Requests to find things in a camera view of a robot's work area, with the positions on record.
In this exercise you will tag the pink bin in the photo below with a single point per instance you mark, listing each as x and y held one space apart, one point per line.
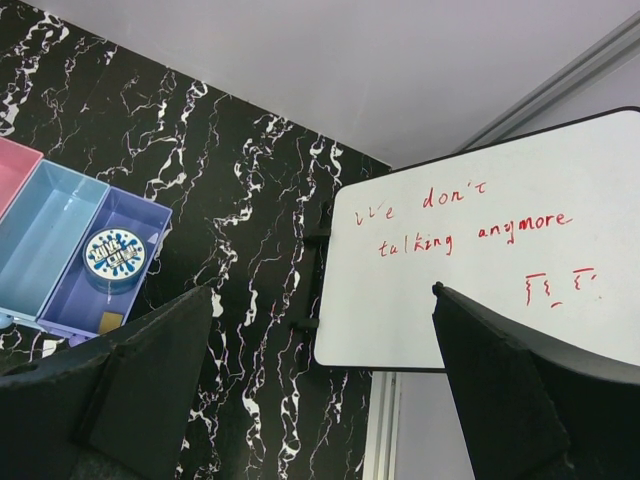
17 162

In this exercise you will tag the blue cleaning gel jar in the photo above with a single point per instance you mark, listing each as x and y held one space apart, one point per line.
113 260

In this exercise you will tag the white whiteboard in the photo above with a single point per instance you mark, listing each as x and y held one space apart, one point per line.
542 229

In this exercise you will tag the purple bin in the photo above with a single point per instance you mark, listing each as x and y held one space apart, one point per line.
75 308

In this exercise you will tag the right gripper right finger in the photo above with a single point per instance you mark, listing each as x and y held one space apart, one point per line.
532 406

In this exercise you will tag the aluminium frame rail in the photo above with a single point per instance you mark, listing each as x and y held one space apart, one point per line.
602 58

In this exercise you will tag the light blue middle bin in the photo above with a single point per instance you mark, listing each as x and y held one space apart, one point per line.
40 232

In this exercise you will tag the orange small eraser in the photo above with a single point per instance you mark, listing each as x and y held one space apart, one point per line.
109 322

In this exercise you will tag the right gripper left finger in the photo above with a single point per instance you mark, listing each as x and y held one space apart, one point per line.
125 396

